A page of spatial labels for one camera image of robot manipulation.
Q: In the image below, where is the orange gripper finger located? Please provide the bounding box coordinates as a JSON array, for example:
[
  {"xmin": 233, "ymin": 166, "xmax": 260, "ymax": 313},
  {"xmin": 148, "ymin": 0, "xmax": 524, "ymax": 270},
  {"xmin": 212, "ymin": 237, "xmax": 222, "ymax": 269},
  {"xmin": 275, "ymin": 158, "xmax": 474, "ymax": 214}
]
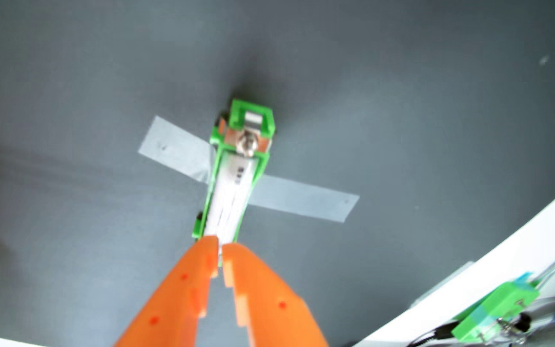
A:
[
  {"xmin": 114, "ymin": 236, "xmax": 220, "ymax": 347},
  {"xmin": 222, "ymin": 243, "xmax": 330, "ymax": 347}
]

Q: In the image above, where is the black plug cable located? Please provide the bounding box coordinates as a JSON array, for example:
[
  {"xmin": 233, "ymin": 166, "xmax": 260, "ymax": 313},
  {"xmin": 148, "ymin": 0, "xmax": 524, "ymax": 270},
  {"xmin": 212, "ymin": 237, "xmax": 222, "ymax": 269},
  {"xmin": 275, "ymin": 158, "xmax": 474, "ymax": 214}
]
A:
[{"xmin": 405, "ymin": 320, "xmax": 461, "ymax": 347}]

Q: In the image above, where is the green block with blue band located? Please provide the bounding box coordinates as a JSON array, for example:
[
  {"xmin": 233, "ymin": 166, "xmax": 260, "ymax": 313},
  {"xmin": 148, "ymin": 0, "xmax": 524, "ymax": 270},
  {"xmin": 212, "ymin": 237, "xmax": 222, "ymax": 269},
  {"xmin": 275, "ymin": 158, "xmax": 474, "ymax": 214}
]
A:
[{"xmin": 451, "ymin": 281, "xmax": 541, "ymax": 344}]

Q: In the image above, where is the green battery holder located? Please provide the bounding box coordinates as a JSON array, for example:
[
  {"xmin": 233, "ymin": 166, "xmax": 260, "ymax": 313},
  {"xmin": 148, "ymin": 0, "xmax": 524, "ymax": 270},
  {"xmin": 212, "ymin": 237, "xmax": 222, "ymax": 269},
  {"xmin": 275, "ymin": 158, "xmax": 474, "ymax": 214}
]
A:
[{"xmin": 192, "ymin": 99, "xmax": 276, "ymax": 242}]

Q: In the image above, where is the grey tape strip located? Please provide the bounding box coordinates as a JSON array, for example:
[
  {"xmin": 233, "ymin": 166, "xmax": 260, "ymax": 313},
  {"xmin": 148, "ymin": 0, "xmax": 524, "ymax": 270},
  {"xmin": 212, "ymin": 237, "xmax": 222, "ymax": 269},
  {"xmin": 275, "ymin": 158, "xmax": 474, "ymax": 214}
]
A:
[{"xmin": 138, "ymin": 116, "xmax": 360, "ymax": 223}]

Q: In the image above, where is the white cylindrical battery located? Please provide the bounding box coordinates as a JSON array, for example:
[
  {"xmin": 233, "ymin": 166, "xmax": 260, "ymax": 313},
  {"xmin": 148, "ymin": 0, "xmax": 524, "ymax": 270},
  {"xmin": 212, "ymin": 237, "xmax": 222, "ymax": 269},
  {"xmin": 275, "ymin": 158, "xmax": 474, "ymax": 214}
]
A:
[{"xmin": 203, "ymin": 152, "xmax": 259, "ymax": 244}]

